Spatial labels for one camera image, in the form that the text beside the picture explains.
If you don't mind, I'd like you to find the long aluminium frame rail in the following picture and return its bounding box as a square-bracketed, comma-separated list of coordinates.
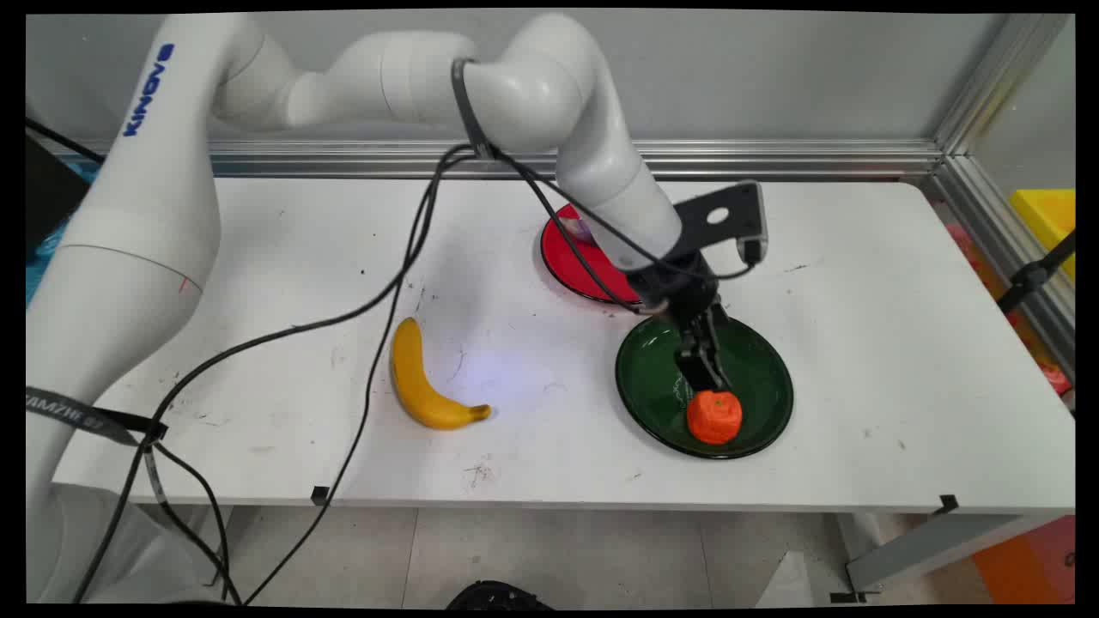
[34, 137, 945, 182]

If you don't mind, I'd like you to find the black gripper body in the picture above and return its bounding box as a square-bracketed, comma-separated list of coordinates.
[625, 245, 724, 331]

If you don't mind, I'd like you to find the thin black cable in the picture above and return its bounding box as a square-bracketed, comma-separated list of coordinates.
[242, 146, 765, 604]

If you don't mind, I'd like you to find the orange toy tangerine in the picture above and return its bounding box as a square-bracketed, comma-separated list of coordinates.
[686, 389, 744, 445]

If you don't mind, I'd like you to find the black round floor object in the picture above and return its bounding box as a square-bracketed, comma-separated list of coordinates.
[446, 580, 556, 610]

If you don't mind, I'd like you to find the orange box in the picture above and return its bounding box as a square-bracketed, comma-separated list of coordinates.
[970, 515, 1076, 604]

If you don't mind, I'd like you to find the red plate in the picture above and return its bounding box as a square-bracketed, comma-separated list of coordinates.
[540, 203, 647, 306]

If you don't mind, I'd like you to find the yellow toy banana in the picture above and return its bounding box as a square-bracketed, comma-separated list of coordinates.
[391, 317, 493, 431]

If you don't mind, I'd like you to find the grey table leg brace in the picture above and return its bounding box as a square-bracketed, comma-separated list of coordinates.
[829, 512, 1050, 603]

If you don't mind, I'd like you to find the black printed strap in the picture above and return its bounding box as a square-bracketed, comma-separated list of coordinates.
[26, 387, 169, 448]

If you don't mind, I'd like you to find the aluminium frame side rail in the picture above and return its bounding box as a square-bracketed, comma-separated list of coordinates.
[923, 13, 1076, 380]

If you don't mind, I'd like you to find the thick black cable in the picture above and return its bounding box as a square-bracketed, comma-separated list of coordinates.
[73, 144, 666, 604]

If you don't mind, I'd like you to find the black strap on arm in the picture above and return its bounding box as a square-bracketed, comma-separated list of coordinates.
[451, 58, 496, 161]

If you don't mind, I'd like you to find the yellow bin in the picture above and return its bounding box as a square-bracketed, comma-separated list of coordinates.
[1009, 188, 1076, 284]

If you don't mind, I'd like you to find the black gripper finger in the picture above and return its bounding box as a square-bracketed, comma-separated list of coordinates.
[700, 307, 732, 391]
[675, 326, 720, 396]

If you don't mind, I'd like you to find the black monitor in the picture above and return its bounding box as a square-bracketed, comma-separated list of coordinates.
[26, 116, 106, 258]

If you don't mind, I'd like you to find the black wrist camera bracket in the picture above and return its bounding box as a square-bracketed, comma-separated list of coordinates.
[674, 181, 768, 264]

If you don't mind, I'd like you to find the black clamp stand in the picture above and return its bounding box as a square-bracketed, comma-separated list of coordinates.
[996, 230, 1076, 315]

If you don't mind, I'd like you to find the green plate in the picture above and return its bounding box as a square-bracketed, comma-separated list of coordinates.
[615, 309, 794, 461]

